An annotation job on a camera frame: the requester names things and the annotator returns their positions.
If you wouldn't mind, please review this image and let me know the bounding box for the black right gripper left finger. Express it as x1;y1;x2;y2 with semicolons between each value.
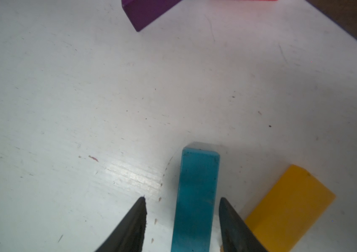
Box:
96;197;147;252

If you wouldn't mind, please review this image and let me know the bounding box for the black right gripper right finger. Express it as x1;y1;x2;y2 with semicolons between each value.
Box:
219;197;267;252

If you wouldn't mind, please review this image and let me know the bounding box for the teal long block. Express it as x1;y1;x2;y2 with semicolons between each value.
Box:
171;142;220;252

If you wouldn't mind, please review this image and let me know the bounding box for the yellow long block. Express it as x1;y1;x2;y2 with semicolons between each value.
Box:
245;165;336;252

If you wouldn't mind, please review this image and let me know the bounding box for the purple triangle block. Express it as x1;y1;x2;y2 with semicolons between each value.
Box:
121;0;181;32

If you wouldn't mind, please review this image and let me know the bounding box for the red rectangular block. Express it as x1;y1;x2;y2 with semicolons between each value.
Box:
236;0;277;2

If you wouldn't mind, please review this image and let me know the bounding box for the brown triangle block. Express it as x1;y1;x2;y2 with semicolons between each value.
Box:
307;0;357;40

